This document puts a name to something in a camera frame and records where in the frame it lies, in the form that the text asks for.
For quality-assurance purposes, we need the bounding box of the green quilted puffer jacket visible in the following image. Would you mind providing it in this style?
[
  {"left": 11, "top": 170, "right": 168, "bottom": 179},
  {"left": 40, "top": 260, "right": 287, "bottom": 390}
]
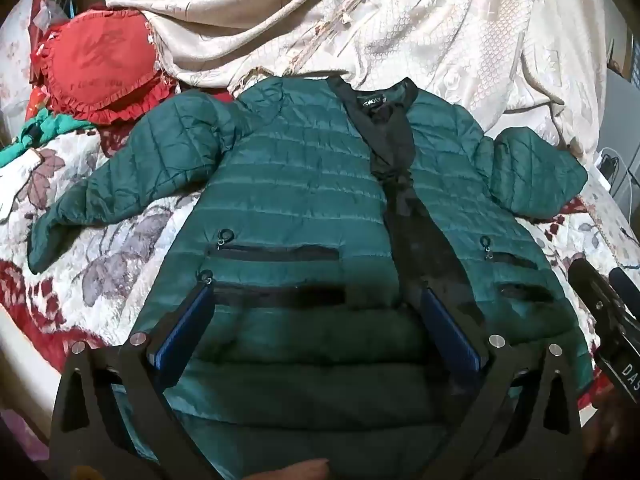
[{"left": 27, "top": 77, "right": 592, "bottom": 479}]

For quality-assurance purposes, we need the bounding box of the beige embroidered blanket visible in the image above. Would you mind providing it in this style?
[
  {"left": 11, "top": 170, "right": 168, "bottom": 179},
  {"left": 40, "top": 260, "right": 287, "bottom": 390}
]
[{"left": 106, "top": 0, "right": 606, "bottom": 164}]

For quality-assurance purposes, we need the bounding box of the teal green cloth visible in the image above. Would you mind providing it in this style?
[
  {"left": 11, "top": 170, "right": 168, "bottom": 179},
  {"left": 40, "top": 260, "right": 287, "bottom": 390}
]
[{"left": 0, "top": 108, "right": 96, "bottom": 167}]

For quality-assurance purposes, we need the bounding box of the floral white red bedspread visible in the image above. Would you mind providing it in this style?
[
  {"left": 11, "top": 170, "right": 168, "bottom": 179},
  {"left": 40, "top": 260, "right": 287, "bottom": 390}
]
[{"left": 0, "top": 0, "right": 640, "bottom": 411}]

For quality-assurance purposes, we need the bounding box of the red ruffled pillow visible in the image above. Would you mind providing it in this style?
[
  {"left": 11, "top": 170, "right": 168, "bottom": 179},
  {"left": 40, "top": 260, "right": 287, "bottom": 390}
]
[{"left": 32, "top": 9, "right": 176, "bottom": 126}]

